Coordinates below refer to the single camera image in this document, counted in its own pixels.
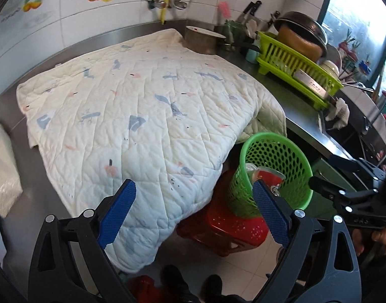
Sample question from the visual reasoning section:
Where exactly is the red plastic stool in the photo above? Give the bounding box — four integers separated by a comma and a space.
176, 168, 270, 258

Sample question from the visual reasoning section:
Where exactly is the green utensil holder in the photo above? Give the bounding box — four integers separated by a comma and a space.
224, 20, 245, 43

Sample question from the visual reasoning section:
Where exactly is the person's right hand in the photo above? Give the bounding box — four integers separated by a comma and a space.
352, 225, 386, 256

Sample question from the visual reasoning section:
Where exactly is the green plastic basket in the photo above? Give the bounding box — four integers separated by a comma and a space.
227, 132, 314, 219

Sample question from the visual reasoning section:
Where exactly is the green plastic dish rack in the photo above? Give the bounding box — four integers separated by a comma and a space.
255, 31, 344, 111

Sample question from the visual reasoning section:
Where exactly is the green cabinet door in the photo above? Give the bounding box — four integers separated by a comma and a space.
313, 158, 354, 193

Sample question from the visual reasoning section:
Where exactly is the steel cooking pot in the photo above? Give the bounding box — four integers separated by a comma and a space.
184, 26, 227, 55

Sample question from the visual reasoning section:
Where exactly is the dirty white rag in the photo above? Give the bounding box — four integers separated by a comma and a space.
325, 98, 350, 130

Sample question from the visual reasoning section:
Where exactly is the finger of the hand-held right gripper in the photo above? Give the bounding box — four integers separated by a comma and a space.
328, 154, 386, 180
308, 176, 380, 216

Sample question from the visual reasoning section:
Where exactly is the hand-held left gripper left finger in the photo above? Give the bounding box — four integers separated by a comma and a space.
28, 179, 137, 303

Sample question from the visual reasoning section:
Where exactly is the red printed plastic cup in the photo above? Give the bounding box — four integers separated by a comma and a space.
251, 168, 286, 196

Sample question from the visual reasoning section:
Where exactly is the brown clay pot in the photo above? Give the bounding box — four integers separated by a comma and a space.
276, 25, 326, 64

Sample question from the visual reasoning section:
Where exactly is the steel sink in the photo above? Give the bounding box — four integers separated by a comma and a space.
319, 85, 386, 165

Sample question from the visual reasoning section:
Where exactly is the white quilted printed blanket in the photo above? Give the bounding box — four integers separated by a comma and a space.
16, 28, 287, 274

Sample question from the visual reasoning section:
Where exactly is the pink brush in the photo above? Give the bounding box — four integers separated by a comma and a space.
217, 2, 231, 21

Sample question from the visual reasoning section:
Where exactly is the white ceramic bowl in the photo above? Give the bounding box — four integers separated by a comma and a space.
319, 60, 340, 78

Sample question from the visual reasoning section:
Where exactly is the black shoe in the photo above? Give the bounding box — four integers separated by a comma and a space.
161, 265, 196, 303
205, 274, 223, 297

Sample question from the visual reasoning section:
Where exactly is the white plastic bag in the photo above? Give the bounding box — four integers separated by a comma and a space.
0, 123, 23, 218

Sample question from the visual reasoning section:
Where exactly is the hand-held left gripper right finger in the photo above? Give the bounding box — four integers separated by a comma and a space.
252, 180, 362, 303

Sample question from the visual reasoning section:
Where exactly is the black wok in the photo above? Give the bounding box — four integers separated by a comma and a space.
273, 12, 327, 46

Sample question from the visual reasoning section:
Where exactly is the red plastic item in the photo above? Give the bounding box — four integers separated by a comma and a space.
128, 274, 163, 303

